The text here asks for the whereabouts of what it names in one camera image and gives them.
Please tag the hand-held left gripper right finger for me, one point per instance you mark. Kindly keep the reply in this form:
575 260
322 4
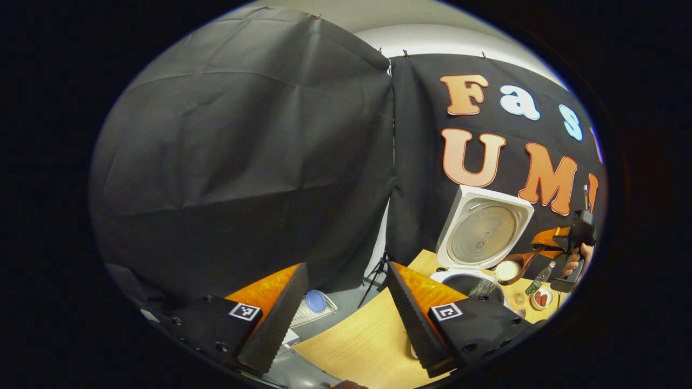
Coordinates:
416 335

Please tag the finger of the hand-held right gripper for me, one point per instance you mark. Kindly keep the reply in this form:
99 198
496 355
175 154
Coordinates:
552 253
554 236

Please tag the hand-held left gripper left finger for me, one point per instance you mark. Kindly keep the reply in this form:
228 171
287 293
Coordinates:
275 329

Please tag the brown wooden spoon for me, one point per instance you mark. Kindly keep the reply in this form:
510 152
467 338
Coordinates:
527 262

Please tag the white rice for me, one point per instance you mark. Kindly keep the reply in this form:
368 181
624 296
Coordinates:
507 271

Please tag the white rice cooker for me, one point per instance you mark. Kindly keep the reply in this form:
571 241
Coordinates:
481 232

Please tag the white dish rack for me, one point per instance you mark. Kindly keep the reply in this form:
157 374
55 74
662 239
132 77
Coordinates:
303 319

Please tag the clear plastic water bottle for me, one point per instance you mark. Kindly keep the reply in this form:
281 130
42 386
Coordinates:
538 280

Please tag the red meat piece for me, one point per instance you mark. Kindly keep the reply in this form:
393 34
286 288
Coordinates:
541 299

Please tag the blue round lid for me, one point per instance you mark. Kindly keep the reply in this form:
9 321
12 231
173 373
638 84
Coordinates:
315 301

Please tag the white oval plate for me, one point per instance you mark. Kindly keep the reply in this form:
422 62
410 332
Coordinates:
534 302

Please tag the black tripod stand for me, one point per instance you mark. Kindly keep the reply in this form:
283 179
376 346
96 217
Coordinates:
376 275

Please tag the black backdrop cloth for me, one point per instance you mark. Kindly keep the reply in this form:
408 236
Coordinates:
243 162

